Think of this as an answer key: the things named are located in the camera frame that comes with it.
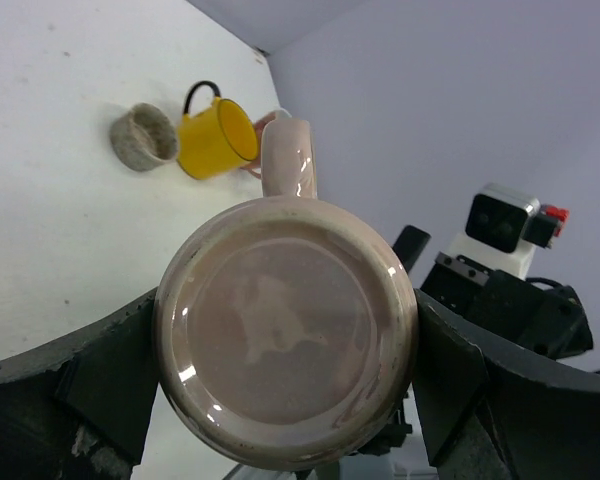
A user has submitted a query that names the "beige speckled ceramic cup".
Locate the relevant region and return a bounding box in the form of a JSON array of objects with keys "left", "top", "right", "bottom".
[{"left": 109, "top": 103, "right": 180, "bottom": 172}]

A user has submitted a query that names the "yellow mug black handle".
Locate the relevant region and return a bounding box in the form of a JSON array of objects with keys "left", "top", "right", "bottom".
[{"left": 177, "top": 80, "right": 259, "bottom": 180}]

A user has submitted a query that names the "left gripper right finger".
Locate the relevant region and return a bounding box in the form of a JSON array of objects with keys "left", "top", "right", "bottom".
[{"left": 413, "top": 292, "right": 600, "bottom": 479}]

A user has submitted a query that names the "pink square mug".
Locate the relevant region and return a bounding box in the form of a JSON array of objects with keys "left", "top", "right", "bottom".
[{"left": 241, "top": 108, "right": 292, "bottom": 180}]

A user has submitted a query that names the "translucent pink plastic cup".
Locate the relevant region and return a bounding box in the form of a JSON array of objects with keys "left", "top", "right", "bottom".
[{"left": 153, "top": 117, "right": 418, "bottom": 471}]

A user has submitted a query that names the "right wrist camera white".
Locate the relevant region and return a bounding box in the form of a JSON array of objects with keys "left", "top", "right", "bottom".
[{"left": 445, "top": 183, "right": 570, "bottom": 280}]

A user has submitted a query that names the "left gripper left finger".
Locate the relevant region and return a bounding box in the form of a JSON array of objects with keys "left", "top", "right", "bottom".
[{"left": 0, "top": 291, "right": 159, "bottom": 479}]

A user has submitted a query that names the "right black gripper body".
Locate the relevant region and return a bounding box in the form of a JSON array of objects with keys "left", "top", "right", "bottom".
[{"left": 420, "top": 232, "right": 594, "bottom": 360}]

